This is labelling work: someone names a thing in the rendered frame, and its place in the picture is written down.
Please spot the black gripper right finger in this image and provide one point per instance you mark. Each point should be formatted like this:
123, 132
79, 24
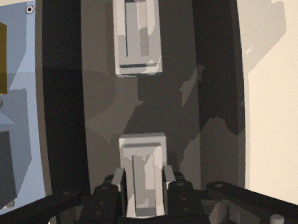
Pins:
185, 207

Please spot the yellow-brown rectangular block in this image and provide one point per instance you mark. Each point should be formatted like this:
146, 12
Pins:
3, 58

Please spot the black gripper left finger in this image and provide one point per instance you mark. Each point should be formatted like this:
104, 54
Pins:
112, 202

